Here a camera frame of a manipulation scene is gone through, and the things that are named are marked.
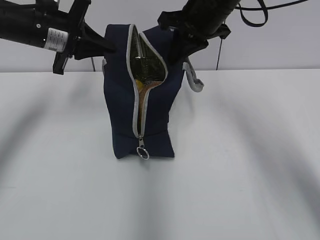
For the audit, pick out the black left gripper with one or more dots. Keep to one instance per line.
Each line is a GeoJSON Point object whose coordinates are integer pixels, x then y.
{"type": "Point", "coordinates": [66, 33]}

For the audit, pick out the yellow banana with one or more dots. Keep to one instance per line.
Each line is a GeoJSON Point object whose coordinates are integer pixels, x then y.
{"type": "Point", "coordinates": [139, 84]}

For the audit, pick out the brown bread roll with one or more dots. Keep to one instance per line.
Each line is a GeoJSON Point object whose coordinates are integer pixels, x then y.
{"type": "Point", "coordinates": [142, 97]}

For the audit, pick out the navy blue lunch bag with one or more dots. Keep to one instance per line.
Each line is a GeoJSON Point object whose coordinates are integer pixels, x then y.
{"type": "Point", "coordinates": [142, 56]}

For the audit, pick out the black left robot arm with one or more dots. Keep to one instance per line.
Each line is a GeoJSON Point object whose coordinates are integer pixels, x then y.
{"type": "Point", "coordinates": [16, 22]}

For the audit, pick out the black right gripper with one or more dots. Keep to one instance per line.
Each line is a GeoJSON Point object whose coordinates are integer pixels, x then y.
{"type": "Point", "coordinates": [193, 26]}

